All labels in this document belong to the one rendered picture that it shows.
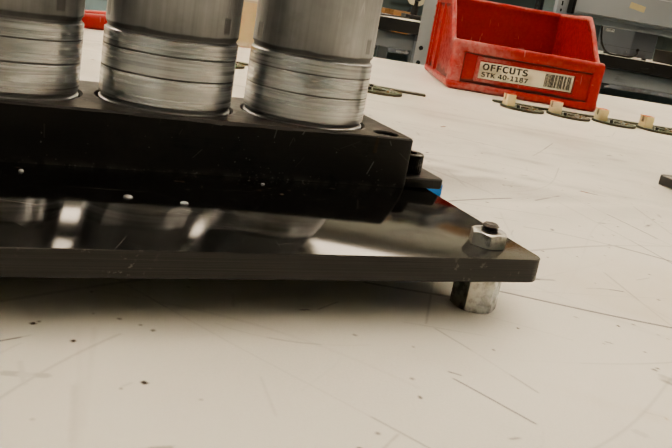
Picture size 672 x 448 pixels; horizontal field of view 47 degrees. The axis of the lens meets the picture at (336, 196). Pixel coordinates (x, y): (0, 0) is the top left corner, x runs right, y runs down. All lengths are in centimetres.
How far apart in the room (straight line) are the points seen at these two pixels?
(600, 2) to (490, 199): 252
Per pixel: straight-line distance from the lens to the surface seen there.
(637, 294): 16
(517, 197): 22
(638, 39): 291
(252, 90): 15
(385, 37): 258
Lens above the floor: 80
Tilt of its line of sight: 14 degrees down
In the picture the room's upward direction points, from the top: 10 degrees clockwise
